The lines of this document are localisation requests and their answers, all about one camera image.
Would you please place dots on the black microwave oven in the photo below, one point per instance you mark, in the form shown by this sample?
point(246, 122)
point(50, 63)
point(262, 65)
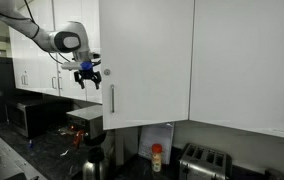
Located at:
point(32, 116)

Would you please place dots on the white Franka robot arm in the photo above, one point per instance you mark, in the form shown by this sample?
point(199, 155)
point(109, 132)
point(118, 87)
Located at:
point(78, 33)

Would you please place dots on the stainless steel toaster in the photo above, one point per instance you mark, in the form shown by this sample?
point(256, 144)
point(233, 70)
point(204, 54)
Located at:
point(202, 168)

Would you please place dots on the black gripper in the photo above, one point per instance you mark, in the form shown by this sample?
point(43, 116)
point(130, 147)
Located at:
point(88, 74)

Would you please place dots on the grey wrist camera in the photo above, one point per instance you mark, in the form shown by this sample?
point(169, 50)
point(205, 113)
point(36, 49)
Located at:
point(70, 66)

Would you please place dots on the white cabinet door with lock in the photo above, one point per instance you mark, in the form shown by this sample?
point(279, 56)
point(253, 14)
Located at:
point(148, 50)

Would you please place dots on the white base cabinet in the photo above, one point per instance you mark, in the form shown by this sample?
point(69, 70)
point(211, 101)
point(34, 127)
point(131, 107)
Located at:
point(8, 160)

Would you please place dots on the white paper scrap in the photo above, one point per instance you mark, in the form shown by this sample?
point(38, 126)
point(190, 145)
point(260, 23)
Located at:
point(64, 153)

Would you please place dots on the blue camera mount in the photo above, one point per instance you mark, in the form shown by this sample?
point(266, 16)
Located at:
point(86, 65)

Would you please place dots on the small blue object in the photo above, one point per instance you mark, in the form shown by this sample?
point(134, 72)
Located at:
point(31, 144)

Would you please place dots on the spice jar with orange lid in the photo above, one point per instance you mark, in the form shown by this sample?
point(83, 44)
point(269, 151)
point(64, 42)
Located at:
point(156, 160)

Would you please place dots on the round metal door lock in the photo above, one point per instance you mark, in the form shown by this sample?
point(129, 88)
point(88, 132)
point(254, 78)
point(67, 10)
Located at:
point(107, 72)

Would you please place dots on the small packets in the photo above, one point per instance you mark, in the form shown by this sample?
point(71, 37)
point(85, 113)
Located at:
point(63, 131)

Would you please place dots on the stainless steel thermos carafe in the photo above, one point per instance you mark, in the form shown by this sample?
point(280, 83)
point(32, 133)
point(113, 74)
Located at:
point(95, 168)

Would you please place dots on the stainless steel coffee machine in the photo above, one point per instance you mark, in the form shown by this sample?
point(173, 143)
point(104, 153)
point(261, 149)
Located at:
point(93, 125)

